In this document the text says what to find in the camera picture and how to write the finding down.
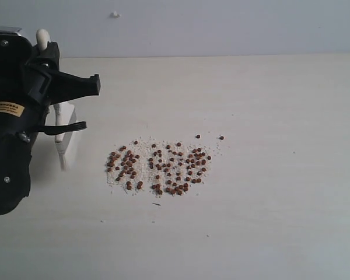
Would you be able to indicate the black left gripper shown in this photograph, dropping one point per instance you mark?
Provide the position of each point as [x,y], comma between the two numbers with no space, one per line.
[30,76]

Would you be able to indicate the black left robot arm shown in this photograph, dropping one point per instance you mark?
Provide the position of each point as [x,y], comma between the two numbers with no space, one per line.
[16,151]

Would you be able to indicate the pile of brown pellets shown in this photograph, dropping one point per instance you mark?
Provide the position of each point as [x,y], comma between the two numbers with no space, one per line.
[161,167]

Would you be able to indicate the small white wall fixture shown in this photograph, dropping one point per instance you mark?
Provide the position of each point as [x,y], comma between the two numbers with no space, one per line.
[115,14]

